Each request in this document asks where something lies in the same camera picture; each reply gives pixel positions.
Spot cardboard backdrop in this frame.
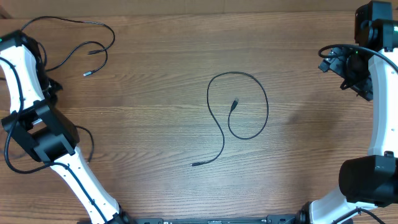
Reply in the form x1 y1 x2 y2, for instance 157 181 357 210
1 0 369 19

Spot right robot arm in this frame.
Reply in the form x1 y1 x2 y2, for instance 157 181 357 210
291 1 397 223

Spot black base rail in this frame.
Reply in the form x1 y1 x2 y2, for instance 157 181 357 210
107 212 310 224

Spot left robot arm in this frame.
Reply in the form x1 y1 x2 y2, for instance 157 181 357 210
1 30 133 223

